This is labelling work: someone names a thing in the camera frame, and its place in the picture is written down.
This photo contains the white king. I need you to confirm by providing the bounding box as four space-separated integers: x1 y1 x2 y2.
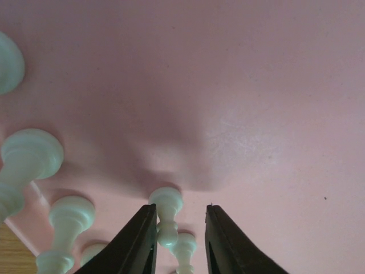
1 128 64 222

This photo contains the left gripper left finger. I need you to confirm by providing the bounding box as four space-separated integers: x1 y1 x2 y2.
75 204 157 274

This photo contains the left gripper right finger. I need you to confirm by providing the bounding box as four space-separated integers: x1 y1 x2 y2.
205 205 287 274

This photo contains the pink plastic tray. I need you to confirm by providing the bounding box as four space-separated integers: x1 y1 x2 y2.
1 1 364 273

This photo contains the white pawn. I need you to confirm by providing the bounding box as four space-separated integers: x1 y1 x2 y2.
169 232 197 274
148 187 184 248

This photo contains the white knight near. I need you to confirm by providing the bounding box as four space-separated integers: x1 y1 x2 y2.
80 243 108 267

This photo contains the white bishop near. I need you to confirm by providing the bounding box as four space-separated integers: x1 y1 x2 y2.
36 196 95 274

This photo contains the white queen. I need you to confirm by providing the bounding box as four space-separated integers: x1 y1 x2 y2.
1 32 25 95

